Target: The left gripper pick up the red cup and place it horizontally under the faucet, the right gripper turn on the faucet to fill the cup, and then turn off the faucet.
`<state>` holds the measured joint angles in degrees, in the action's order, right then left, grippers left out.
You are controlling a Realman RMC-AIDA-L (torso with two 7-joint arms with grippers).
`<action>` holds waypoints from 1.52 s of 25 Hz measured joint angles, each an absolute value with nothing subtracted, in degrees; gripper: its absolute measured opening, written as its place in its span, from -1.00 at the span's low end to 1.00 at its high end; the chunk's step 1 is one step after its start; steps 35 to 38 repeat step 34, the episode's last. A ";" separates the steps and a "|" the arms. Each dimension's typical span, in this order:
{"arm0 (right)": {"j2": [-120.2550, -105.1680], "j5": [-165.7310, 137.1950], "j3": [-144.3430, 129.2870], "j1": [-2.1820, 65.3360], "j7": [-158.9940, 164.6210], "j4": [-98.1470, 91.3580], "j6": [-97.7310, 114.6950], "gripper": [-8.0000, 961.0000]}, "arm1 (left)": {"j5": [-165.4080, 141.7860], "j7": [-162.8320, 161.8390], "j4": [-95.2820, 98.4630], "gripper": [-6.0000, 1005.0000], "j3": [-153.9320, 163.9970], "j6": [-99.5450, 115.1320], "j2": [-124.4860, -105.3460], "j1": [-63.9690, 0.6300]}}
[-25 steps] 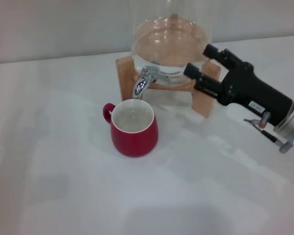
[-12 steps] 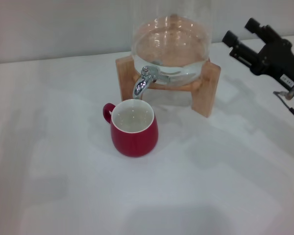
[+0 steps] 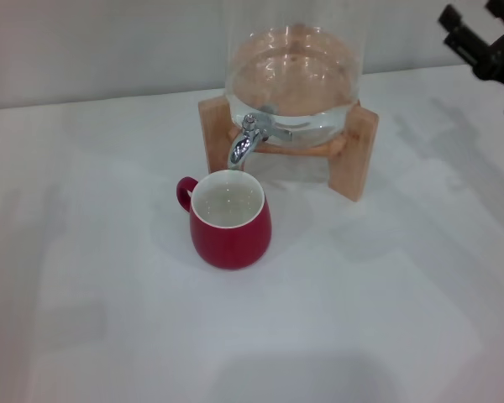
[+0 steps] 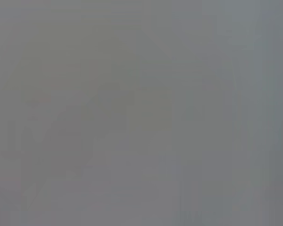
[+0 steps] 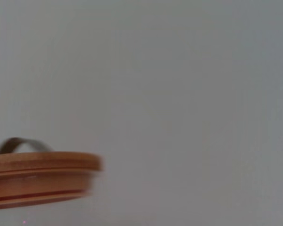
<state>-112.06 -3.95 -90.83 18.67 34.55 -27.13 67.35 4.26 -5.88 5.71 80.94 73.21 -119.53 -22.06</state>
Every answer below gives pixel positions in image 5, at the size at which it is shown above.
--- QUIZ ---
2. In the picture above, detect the wooden dispenser lid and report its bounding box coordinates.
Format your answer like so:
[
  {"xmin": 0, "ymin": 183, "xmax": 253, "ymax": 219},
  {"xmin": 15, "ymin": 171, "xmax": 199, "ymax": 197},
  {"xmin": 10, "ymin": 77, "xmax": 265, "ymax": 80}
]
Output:
[{"xmin": 0, "ymin": 152, "xmax": 103, "ymax": 210}]

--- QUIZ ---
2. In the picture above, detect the brown lid strap handle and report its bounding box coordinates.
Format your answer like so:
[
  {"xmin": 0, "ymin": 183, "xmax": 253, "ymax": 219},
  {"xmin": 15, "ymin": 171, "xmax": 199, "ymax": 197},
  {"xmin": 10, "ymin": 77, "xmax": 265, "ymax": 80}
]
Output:
[{"xmin": 0, "ymin": 137, "xmax": 54, "ymax": 155}]

